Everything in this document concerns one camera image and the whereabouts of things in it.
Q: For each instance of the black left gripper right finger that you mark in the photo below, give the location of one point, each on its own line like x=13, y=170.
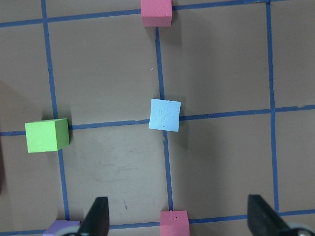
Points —
x=262, y=220

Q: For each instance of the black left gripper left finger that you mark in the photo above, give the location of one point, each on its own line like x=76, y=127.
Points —
x=96, y=222

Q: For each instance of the light blue block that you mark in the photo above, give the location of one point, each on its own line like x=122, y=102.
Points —
x=164, y=115

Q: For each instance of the purple block, left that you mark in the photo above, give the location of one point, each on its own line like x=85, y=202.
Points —
x=62, y=227

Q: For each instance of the pink block, near left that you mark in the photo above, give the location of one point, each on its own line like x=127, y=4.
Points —
x=174, y=223

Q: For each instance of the pink block, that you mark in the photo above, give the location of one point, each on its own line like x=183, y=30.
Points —
x=174, y=223
x=156, y=13

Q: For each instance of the green foam block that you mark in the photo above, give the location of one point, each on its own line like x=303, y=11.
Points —
x=47, y=135

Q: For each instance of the pink block, far left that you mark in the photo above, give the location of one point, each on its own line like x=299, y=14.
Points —
x=156, y=13

